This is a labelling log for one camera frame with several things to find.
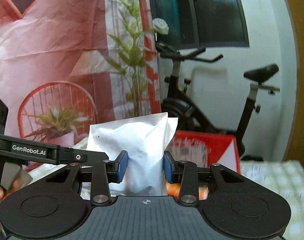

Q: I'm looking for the black exercise bike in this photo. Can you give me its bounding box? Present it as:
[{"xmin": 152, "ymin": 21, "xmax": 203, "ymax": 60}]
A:
[{"xmin": 154, "ymin": 42, "xmax": 281, "ymax": 162}]

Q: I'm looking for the red strawberry cardboard box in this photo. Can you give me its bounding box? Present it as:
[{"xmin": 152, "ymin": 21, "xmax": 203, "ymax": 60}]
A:
[{"xmin": 165, "ymin": 131, "xmax": 240, "ymax": 173}]

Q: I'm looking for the white plastic bag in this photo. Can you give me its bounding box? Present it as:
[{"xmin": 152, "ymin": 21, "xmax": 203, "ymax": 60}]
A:
[{"xmin": 152, "ymin": 18, "xmax": 169, "ymax": 35}]

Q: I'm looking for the dark window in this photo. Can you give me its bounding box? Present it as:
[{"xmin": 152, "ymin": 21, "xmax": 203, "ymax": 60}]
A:
[{"xmin": 150, "ymin": 0, "xmax": 249, "ymax": 49}]

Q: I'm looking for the white soft pouch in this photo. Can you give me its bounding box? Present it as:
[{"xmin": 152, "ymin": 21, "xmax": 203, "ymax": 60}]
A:
[{"xmin": 87, "ymin": 113, "xmax": 178, "ymax": 196}]

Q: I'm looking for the printed red backdrop cloth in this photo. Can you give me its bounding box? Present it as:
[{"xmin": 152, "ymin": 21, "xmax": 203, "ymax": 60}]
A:
[{"xmin": 0, "ymin": 0, "xmax": 161, "ymax": 147}]

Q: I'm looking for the orange floral oven mitt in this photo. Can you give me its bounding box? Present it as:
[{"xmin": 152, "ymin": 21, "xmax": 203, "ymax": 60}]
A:
[{"xmin": 166, "ymin": 182, "xmax": 208, "ymax": 200}]

